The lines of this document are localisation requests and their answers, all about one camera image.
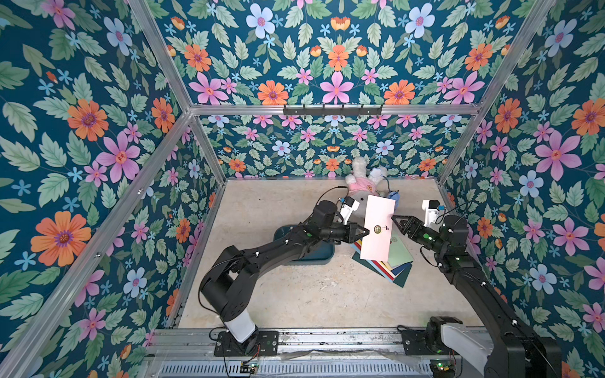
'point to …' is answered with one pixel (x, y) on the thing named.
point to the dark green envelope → (399, 280)
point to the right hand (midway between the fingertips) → (397, 218)
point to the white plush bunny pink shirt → (362, 183)
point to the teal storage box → (318, 253)
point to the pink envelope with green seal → (376, 245)
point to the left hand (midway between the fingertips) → (372, 232)
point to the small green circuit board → (246, 367)
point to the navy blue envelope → (397, 270)
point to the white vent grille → (305, 369)
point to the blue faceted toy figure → (395, 196)
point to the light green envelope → (399, 254)
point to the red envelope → (383, 270)
